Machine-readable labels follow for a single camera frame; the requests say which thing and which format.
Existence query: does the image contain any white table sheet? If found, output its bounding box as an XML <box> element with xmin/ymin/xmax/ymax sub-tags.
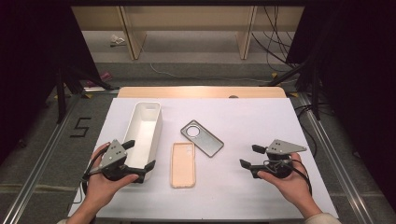
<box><xmin>67</xmin><ymin>97</ymin><xmax>340</xmax><ymax>220</ymax></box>

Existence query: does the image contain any person's right hand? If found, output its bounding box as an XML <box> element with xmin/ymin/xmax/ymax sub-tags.
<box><xmin>256</xmin><ymin>152</ymin><xmax>313</xmax><ymax>216</ymax></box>

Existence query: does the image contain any metal floor rail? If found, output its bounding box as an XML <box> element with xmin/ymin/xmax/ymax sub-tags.
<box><xmin>0</xmin><ymin>92</ymin><xmax>82</xmax><ymax>224</ymax></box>
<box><xmin>297</xmin><ymin>92</ymin><xmax>375</xmax><ymax>224</ymax></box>

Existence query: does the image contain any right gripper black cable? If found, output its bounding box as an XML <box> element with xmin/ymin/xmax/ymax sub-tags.
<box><xmin>288</xmin><ymin>164</ymin><xmax>313</xmax><ymax>197</ymax></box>

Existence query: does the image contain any beige phone case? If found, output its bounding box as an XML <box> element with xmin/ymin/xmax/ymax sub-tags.
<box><xmin>170</xmin><ymin>141</ymin><xmax>196</xmax><ymax>189</ymax></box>

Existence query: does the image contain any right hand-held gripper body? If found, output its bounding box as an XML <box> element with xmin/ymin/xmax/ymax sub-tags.
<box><xmin>250</xmin><ymin>138</ymin><xmax>308</xmax><ymax>180</ymax></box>

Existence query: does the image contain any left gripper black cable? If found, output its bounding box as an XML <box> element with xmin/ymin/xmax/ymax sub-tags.
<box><xmin>78</xmin><ymin>145</ymin><xmax>110</xmax><ymax>206</ymax></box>

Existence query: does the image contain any light wooden table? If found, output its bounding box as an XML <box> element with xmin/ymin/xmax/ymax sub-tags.
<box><xmin>117</xmin><ymin>86</ymin><xmax>288</xmax><ymax>99</ymax></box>

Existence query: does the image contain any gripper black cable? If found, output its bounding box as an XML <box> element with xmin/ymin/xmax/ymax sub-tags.
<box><xmin>288</xmin><ymin>164</ymin><xmax>313</xmax><ymax>197</ymax></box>
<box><xmin>78</xmin><ymin>145</ymin><xmax>110</xmax><ymax>206</ymax></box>

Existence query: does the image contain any black curtain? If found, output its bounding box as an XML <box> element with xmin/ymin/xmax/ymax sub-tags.
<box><xmin>286</xmin><ymin>0</ymin><xmax>396</xmax><ymax>213</ymax></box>
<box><xmin>0</xmin><ymin>0</ymin><xmax>101</xmax><ymax>166</ymax></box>

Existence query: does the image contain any white plastic storage box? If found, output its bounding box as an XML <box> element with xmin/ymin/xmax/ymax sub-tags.
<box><xmin>122</xmin><ymin>101</ymin><xmax>163</xmax><ymax>183</ymax></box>

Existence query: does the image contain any crumpled white paper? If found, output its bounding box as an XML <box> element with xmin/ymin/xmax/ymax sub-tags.
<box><xmin>109</xmin><ymin>34</ymin><xmax>126</xmax><ymax>48</ymax></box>

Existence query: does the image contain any grey phone case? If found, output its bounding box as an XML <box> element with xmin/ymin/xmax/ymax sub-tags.
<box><xmin>180</xmin><ymin>119</ymin><xmax>225</xmax><ymax>159</ymax></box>

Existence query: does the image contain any bundle of black cables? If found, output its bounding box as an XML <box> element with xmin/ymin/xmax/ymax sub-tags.
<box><xmin>251</xmin><ymin>6</ymin><xmax>300</xmax><ymax>68</ymax></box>

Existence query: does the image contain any wooden shelf unit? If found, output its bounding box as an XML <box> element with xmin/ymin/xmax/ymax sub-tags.
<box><xmin>70</xmin><ymin>6</ymin><xmax>305</xmax><ymax>61</ymax></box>

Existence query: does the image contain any person's left hand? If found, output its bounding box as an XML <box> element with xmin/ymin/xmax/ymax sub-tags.
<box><xmin>84</xmin><ymin>142</ymin><xmax>140</xmax><ymax>208</ymax></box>

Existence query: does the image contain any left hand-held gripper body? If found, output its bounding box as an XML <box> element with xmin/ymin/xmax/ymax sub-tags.
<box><xmin>83</xmin><ymin>138</ymin><xmax>139</xmax><ymax>183</ymax></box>

